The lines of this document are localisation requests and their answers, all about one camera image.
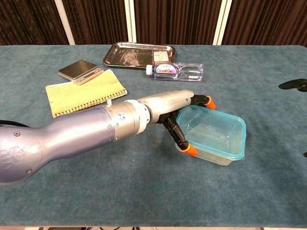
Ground right silver hand black fingers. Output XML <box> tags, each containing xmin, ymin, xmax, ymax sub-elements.
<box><xmin>278</xmin><ymin>78</ymin><xmax>307</xmax><ymax>158</ymax></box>

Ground left silver hand orange fingertips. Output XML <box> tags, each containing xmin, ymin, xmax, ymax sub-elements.
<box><xmin>138</xmin><ymin>90</ymin><xmax>216</xmax><ymax>156</ymax></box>

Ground teal container lid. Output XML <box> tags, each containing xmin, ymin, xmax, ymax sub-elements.
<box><xmin>176</xmin><ymin>104</ymin><xmax>247</xmax><ymax>161</ymax></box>

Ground clear plastic container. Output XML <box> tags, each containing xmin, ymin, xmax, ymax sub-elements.
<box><xmin>176</xmin><ymin>106</ymin><xmax>245</xmax><ymax>166</ymax></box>

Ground clear water bottle pink label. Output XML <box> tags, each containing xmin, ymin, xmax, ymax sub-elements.
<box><xmin>146</xmin><ymin>62</ymin><xmax>204</xmax><ymax>82</ymax></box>

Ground red and white card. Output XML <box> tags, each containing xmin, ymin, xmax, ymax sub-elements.
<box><xmin>153</xmin><ymin>50</ymin><xmax>168</xmax><ymax>63</ymax></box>

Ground stainless steel tray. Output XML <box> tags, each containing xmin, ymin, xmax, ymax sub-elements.
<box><xmin>103</xmin><ymin>42</ymin><xmax>177</xmax><ymax>70</ymax></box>

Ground dark brown partition panel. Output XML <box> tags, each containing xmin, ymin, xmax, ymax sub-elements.
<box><xmin>222</xmin><ymin>0</ymin><xmax>307</xmax><ymax>47</ymax></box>
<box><xmin>129</xmin><ymin>0</ymin><xmax>233</xmax><ymax>46</ymax></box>
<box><xmin>0</xmin><ymin>0</ymin><xmax>75</xmax><ymax>46</ymax></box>
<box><xmin>62</xmin><ymin>0</ymin><xmax>134</xmax><ymax>46</ymax></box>

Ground yellow spiral notebook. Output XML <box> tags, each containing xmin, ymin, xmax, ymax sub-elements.
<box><xmin>45</xmin><ymin>69</ymin><xmax>128</xmax><ymax>119</ymax></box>

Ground digital kitchen scale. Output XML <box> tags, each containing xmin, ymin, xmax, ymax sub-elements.
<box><xmin>58</xmin><ymin>59</ymin><xmax>104</xmax><ymax>86</ymax></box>

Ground teal velvet tablecloth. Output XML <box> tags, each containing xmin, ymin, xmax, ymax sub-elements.
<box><xmin>0</xmin><ymin>45</ymin><xmax>307</xmax><ymax>227</ymax></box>

